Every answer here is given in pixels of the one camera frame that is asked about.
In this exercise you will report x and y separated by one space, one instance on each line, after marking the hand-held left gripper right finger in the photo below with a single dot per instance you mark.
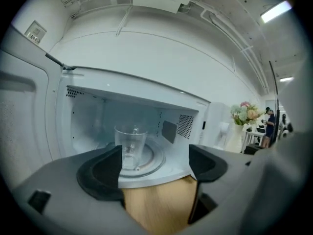
232 192

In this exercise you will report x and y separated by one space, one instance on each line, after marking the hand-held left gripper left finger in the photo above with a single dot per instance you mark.
61 180

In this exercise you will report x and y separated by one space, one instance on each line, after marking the clear glass mug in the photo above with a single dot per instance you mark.
132 143

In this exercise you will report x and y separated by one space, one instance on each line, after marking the white microwave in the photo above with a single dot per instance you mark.
137 84

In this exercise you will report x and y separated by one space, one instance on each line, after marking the black tissue box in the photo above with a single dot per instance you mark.
253 148

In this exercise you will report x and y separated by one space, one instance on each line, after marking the white vase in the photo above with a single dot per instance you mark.
239 138

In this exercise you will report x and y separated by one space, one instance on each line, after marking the small white table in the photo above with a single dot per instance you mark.
254 136

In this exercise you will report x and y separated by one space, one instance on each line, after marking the wooden table with white legs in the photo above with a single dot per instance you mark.
159 204

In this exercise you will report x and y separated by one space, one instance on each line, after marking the pastel flower bouquet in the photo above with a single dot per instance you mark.
247 114

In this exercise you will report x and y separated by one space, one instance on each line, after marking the whiteboard on black stand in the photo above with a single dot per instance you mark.
275 94

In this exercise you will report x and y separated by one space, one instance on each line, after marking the small ceiling light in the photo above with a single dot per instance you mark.
286 79

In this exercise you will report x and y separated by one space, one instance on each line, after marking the long ceiling light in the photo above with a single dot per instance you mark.
275 11

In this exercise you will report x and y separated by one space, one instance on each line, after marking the grey wall electrical panel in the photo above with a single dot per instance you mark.
35 32

